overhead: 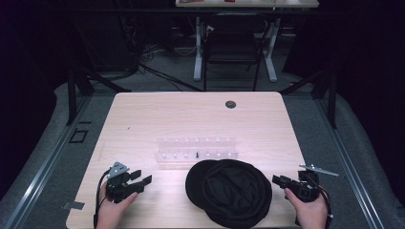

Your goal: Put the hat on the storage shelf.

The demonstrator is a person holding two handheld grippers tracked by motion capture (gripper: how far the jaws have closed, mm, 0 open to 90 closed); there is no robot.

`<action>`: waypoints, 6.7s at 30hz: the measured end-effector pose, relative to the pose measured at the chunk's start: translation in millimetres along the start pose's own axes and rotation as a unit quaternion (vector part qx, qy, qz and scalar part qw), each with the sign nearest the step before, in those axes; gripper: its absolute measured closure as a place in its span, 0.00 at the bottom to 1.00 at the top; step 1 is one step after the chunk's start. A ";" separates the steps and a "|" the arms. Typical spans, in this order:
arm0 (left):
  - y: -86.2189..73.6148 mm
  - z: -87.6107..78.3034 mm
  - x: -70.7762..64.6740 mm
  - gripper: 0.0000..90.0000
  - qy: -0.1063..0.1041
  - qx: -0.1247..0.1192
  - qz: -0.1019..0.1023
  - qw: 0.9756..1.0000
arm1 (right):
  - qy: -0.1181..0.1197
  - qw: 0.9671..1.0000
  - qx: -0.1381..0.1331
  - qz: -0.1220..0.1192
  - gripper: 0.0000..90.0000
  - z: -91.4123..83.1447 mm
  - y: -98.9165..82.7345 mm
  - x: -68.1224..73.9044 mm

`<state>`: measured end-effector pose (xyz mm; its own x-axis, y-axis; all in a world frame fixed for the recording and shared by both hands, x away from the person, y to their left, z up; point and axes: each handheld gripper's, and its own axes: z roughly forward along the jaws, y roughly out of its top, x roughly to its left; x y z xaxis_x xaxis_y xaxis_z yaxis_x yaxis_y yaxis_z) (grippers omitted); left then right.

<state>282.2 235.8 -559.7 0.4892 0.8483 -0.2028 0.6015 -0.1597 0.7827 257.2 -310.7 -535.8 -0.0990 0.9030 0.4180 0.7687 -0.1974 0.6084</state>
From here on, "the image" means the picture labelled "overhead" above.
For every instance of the clear acrylic rack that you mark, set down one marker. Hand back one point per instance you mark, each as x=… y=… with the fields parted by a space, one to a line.
x=197 y=149

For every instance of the black metal frame stand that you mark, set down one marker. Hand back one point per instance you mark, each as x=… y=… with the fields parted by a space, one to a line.
x=331 y=98
x=73 y=95

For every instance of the black chair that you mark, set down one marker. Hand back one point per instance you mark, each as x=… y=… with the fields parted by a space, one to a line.
x=234 y=44

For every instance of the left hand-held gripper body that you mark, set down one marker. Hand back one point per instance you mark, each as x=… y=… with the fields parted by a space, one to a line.
x=118 y=187

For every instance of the aluminium floor rail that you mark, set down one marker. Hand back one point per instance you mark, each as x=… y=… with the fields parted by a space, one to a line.
x=350 y=165
x=44 y=165

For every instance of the white-legged desk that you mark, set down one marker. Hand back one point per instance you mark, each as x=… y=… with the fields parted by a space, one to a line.
x=248 y=3

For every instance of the person's right hand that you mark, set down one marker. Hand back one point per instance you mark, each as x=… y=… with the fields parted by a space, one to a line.
x=310 y=214

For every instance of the person's left hand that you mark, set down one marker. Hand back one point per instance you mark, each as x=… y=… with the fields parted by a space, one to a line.
x=110 y=213

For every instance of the round black table grommet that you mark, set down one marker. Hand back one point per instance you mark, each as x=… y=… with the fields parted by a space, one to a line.
x=230 y=104

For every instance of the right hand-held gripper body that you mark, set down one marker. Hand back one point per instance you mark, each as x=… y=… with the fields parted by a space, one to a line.
x=306 y=191

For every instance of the black fabric hat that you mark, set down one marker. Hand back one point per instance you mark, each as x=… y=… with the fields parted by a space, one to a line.
x=229 y=194

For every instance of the grey tape strip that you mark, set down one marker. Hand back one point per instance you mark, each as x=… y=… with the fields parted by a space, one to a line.
x=73 y=205

